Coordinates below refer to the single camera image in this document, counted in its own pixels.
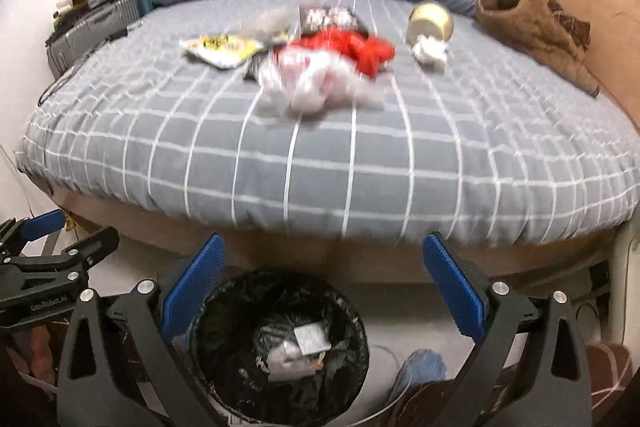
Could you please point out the yellow snack packet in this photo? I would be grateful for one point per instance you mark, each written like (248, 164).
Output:
(220, 47)

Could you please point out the wooden headboard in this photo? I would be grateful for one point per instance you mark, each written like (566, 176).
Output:
(610, 7)

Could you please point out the red plastic bag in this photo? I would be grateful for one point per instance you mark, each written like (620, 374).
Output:
(370, 52)

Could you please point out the white tissue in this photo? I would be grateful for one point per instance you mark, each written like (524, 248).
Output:
(430, 52)

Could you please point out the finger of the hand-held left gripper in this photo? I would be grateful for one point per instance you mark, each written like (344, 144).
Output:
(95, 247)
(45, 223)

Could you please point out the dark brown patterned cloth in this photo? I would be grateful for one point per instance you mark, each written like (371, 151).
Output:
(575, 29)

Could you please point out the cream yoghurt cup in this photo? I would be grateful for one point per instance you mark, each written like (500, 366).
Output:
(430, 19)

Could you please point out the brown fleece jacket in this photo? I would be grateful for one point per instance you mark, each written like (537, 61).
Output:
(520, 22)

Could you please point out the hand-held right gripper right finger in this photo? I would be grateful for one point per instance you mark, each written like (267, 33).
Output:
(455, 292)

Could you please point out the black-lined trash bin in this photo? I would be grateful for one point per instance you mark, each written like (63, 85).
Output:
(235, 307)

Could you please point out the blue fabric item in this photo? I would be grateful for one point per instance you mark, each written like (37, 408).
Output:
(422, 364)

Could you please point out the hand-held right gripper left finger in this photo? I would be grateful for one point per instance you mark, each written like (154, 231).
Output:
(192, 287)

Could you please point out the white square paper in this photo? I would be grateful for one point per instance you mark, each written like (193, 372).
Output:
(310, 339)

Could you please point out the bed with grey checked sheet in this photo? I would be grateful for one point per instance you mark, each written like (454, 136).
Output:
(350, 157)

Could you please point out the grey suitcase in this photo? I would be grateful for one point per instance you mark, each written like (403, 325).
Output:
(85, 32)

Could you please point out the brown chocolate box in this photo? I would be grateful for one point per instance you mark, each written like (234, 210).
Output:
(325, 19)

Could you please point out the white plastic bag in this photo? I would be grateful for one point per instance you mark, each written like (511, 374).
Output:
(300, 82)

